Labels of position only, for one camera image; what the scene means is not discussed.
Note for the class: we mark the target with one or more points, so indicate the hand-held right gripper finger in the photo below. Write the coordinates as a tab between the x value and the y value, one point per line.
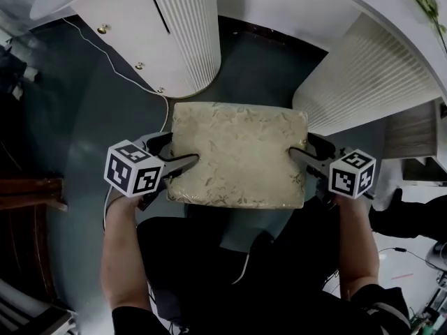
314	164
321	147

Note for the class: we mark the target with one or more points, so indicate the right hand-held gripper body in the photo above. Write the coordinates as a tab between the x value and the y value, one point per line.
352	174

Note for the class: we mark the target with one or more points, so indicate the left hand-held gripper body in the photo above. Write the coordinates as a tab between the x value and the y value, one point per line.
132	169

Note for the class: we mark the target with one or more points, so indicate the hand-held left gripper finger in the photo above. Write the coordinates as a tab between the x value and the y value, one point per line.
178	166
162	145

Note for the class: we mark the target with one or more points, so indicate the cream upholstered stool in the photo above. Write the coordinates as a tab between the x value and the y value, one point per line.
237	159

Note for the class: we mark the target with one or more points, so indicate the white desk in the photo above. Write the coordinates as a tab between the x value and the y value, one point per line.
174	47

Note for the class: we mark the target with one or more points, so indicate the person's left forearm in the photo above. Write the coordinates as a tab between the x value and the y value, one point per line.
122	257

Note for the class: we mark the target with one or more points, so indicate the person's right forearm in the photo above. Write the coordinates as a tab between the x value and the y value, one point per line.
359	250

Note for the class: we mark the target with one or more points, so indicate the person's black trousers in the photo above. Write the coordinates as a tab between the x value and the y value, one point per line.
216	250

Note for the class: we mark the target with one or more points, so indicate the dark brown wooden cabinet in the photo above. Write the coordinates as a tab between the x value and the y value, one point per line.
24	194

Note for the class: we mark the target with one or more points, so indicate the red floor tape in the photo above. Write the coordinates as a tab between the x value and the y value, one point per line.
402	276

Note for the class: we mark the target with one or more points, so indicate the person's black shirt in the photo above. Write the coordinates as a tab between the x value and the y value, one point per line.
380	309

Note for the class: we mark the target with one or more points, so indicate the cluttered equipment pile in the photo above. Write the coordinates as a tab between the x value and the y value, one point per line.
434	302

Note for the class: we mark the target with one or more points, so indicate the white slatted furniture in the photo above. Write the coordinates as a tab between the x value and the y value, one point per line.
21	305

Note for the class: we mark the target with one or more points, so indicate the artificial flower sprig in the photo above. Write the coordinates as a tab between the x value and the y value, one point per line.
427	2

